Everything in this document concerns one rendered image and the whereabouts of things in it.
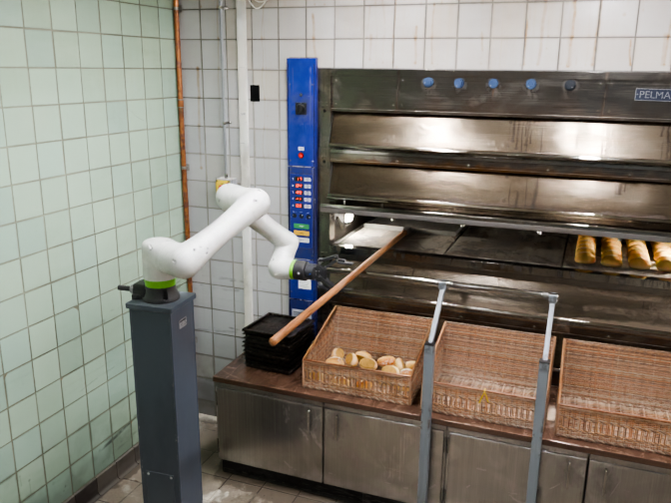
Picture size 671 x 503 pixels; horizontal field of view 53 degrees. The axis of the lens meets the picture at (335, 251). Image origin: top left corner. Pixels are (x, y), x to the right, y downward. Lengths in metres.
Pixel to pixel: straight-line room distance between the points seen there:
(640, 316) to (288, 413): 1.74
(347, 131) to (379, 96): 0.24
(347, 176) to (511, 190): 0.83
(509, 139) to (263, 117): 1.29
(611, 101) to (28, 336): 2.74
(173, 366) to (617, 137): 2.16
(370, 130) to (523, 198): 0.82
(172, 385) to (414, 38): 1.93
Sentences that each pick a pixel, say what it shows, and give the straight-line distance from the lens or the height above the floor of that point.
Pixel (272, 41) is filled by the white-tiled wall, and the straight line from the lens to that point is 3.67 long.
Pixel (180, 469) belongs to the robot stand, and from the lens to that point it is 3.04.
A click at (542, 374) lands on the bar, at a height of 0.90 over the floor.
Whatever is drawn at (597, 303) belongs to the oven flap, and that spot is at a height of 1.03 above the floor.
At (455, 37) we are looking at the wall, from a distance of 3.36.
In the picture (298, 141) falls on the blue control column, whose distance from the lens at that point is 3.59.
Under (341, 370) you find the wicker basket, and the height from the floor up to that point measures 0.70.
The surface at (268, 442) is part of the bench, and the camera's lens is 3.59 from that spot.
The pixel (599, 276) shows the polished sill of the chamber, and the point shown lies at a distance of 3.42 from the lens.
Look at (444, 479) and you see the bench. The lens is 3.37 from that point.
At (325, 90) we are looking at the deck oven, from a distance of 3.55.
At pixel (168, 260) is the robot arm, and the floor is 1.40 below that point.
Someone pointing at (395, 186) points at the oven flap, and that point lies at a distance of 3.47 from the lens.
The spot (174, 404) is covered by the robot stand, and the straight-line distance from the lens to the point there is 2.88.
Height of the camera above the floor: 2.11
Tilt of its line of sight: 15 degrees down
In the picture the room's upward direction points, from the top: 1 degrees clockwise
